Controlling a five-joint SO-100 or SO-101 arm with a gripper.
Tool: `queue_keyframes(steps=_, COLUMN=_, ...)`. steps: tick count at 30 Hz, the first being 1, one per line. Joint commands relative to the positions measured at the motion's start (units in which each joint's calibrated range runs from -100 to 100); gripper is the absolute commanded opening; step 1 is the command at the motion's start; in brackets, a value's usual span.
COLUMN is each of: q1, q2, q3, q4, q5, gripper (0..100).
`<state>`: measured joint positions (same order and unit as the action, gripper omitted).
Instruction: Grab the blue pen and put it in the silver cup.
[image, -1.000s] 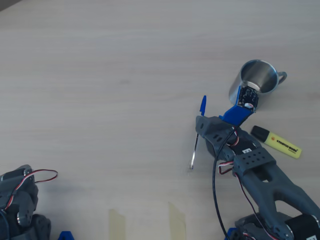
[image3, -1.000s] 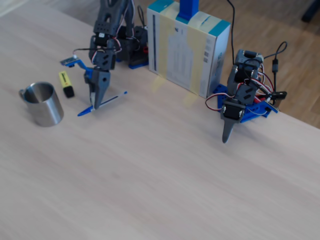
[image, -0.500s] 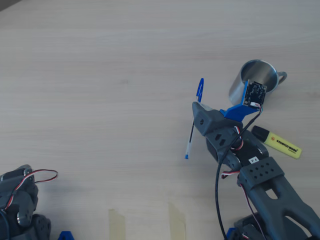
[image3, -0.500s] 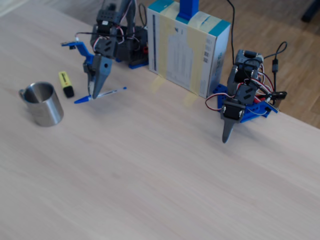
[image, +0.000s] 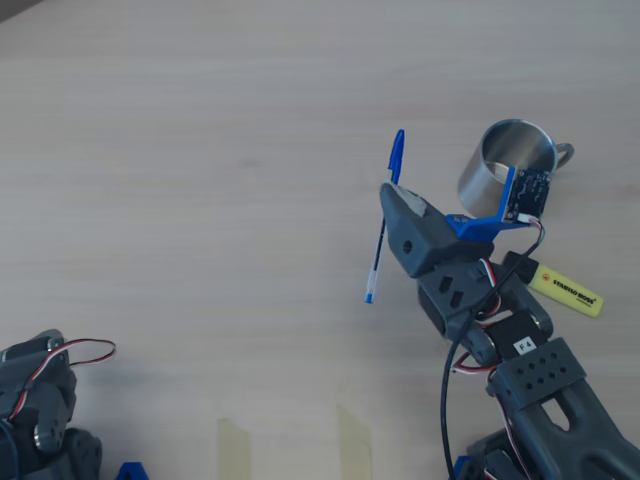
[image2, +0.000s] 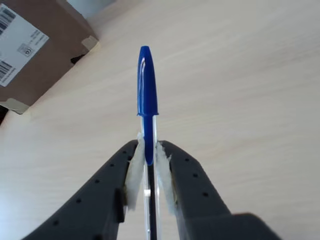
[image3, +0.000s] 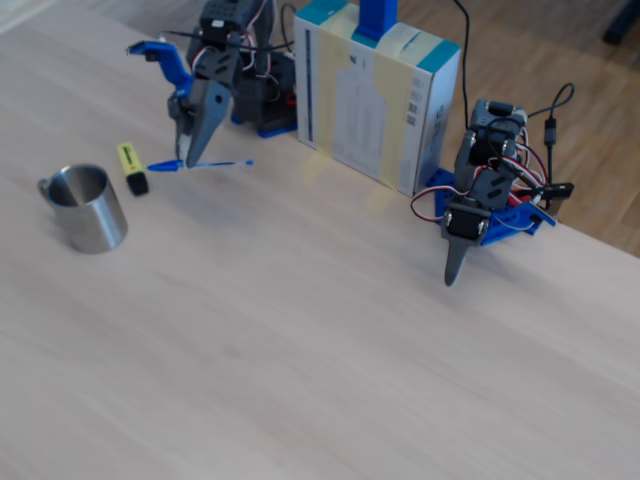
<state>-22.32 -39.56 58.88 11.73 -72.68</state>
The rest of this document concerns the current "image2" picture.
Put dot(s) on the blue ballpoint pen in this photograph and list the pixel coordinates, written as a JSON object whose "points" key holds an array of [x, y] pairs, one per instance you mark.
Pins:
{"points": [[147, 82]]}

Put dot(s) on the brown cardboard box white label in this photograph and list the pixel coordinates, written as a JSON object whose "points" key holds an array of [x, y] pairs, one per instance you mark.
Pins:
{"points": [[50, 57]]}

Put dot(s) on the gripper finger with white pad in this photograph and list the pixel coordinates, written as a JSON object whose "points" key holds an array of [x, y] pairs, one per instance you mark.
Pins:
{"points": [[87, 205], [195, 195]]}

